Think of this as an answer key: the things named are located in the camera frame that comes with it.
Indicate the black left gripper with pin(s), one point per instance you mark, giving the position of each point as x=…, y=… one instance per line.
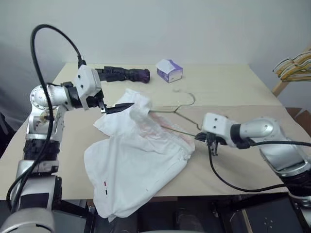
x=93, y=100

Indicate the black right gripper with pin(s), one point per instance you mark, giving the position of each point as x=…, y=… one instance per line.
x=213, y=139

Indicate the white shorts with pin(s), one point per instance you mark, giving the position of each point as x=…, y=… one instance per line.
x=131, y=165

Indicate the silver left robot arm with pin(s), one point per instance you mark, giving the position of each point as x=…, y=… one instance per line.
x=36, y=97

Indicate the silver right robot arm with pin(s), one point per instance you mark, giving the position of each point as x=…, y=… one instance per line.
x=262, y=128

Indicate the folded black purple umbrella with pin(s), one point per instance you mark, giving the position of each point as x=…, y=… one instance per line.
x=126, y=74

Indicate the purple white tissue box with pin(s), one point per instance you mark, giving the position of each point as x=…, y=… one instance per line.
x=167, y=71

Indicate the stack of hangers on rack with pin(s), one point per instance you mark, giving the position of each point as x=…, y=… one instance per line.
x=279, y=88

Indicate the black panel with white dots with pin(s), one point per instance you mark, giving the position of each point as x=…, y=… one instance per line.
x=269, y=216
x=70, y=222

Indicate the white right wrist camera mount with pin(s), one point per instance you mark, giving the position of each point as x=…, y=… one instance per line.
x=216, y=123

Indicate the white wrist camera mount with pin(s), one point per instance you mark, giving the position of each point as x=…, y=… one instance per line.
x=86, y=80
x=216, y=123

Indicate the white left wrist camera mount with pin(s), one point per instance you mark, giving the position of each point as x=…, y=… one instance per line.
x=86, y=80

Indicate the black metal table frame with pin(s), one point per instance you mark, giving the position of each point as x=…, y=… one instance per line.
x=73, y=206

